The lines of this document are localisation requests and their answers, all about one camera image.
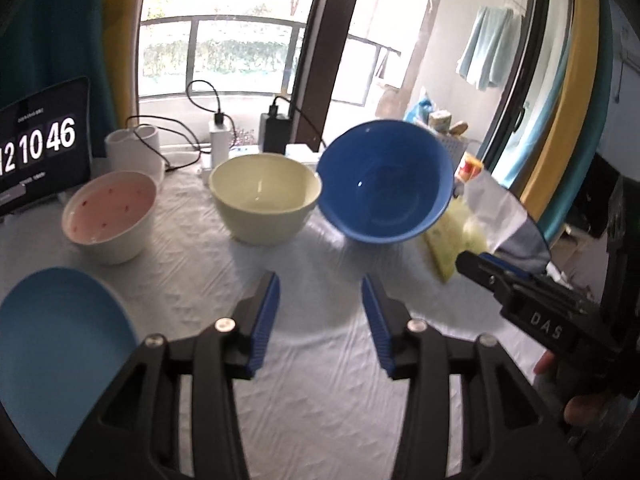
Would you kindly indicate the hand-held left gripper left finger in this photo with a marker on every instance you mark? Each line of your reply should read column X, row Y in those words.
column 265, row 320

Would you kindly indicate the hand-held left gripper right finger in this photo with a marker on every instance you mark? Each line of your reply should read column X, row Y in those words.
column 377, row 325

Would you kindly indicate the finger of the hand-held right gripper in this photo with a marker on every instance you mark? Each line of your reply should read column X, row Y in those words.
column 505, row 265
column 480, row 272

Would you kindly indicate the cream bowl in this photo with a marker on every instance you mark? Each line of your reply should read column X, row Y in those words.
column 265, row 195

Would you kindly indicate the dark blue bowl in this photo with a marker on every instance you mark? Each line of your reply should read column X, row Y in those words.
column 385, row 180

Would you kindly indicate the pink spotted white bowl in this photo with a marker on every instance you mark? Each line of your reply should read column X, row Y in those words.
column 107, row 210

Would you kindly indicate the large blue plate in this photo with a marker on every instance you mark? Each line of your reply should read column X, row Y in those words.
column 55, row 350

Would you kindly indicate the person's right hand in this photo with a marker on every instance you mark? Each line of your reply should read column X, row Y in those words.
column 585, row 410

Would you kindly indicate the grey cloth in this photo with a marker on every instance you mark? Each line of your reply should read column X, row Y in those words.
column 530, row 250

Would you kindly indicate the yellow tissue pack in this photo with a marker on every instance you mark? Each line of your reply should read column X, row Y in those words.
column 460, row 240

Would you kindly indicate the white textured tablecloth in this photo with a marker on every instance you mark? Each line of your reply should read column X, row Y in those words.
column 320, row 350

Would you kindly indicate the orange lid jar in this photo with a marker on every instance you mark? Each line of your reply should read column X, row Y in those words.
column 470, row 167

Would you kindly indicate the white plastic basket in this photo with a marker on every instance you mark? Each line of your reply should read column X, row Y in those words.
column 457, row 147

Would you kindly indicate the brown rounded object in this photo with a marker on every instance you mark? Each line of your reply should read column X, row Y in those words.
column 459, row 127

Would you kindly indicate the printed paper roll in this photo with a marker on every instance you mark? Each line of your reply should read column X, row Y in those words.
column 440, row 121

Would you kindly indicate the white power strip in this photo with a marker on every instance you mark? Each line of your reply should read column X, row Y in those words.
column 300, row 152

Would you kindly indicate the blue plastic bag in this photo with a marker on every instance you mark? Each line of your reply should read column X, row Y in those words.
column 419, row 110

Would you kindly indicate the white charger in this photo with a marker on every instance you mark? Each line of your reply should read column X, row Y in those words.
column 220, row 147

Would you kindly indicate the black charger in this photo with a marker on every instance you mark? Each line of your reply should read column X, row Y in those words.
column 274, row 132

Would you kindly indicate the yellow curtain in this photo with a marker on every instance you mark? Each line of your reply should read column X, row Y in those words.
column 570, row 85
column 122, row 35

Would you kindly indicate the teal curtain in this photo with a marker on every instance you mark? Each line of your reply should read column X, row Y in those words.
column 607, row 85
column 50, row 25

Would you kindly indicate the white cylindrical holder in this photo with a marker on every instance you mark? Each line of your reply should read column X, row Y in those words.
column 125, row 152

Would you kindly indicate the pale blue hanging towel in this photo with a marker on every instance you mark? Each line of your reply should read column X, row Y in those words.
column 490, row 45

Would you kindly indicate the balcony railing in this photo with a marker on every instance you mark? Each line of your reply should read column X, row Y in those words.
column 192, row 45

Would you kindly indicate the black tablet clock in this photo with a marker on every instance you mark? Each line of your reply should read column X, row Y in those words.
column 40, row 145

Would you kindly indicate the black door frame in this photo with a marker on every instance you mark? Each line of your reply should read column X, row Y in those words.
column 325, row 35

